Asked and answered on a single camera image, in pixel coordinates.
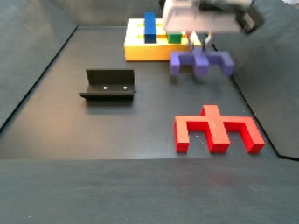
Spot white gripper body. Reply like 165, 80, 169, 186
163, 0, 254, 33

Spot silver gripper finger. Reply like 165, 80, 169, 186
185, 32, 193, 50
202, 31, 214, 52

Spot purple three-legged block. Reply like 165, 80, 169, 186
169, 47, 235, 76

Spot yellow slotted board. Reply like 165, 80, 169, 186
124, 18, 189, 61

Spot black angle fixture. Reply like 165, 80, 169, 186
79, 69, 136, 101

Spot green bar block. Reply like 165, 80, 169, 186
167, 32, 183, 44

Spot blue bar block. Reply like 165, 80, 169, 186
144, 12, 156, 44

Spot red three-legged block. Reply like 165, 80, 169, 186
173, 105, 266, 154

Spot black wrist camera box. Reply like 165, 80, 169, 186
199, 0, 266, 34

